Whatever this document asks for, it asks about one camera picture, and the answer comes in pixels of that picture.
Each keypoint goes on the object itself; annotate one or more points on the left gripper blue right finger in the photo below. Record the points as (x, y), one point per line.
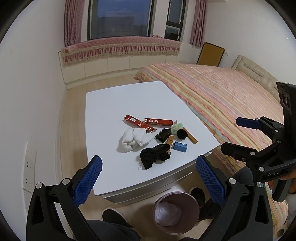
(210, 177)

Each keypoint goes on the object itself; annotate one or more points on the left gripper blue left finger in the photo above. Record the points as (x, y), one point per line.
(84, 180)

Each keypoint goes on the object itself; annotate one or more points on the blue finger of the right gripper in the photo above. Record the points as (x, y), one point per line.
(248, 123)
(238, 152)

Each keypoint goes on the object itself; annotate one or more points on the blue toy brick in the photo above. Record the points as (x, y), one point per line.
(179, 146)

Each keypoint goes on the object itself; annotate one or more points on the yellow wooden stick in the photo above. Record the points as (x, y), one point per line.
(190, 136)

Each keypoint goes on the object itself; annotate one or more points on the small black sock ball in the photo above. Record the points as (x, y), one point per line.
(182, 134)

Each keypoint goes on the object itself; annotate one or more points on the large black sock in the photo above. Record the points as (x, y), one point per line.
(149, 156)

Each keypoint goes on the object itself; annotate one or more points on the wooden clothespin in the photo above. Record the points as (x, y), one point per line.
(170, 141)

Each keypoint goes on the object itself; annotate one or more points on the white cloth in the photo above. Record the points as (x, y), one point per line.
(132, 138)

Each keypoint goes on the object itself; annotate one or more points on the green wrapper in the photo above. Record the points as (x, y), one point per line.
(175, 127)

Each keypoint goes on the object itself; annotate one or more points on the black small box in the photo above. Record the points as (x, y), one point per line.
(163, 135)

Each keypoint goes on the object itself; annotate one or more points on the red carton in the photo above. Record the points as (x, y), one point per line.
(159, 122)
(139, 124)

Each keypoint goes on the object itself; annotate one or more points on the pink trash bin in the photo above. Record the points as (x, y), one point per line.
(175, 213)

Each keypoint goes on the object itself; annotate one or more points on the person right hand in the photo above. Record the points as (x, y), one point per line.
(280, 187)

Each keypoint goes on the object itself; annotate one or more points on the right black slipper foot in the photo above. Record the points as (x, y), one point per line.
(198, 194)

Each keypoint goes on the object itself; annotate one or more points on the black slipper foot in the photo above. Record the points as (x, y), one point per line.
(198, 194)
(111, 215)

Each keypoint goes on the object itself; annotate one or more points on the left black slipper foot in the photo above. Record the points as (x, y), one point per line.
(111, 215)

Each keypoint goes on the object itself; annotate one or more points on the striped pink bedspread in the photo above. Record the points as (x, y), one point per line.
(218, 96)

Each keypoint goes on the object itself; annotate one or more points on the beige leather headboard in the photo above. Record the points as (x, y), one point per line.
(258, 74)

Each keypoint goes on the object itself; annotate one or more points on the yellow framed board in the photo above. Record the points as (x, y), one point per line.
(210, 55)

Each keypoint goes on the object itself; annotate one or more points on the white bedside cabinet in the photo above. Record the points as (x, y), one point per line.
(110, 112)

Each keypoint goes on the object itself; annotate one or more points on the right pink curtain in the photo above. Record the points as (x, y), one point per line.
(198, 27)

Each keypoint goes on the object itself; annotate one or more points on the pink curtain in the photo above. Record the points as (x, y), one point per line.
(72, 22)
(198, 27)

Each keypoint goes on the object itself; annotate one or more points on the white window bench cabinet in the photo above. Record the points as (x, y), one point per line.
(86, 71)

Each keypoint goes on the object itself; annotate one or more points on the pink window seat cover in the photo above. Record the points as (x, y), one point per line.
(119, 46)

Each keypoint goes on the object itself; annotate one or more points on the small dark window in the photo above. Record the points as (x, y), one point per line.
(175, 19)

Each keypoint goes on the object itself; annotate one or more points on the large dark window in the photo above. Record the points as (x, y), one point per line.
(119, 18)

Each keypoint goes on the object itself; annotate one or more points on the left pink curtain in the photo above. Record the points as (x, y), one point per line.
(72, 22)

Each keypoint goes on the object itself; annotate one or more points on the black right camera box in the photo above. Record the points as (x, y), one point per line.
(287, 96)

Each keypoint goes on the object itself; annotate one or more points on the white wall outlet panel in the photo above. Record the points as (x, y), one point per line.
(29, 168)

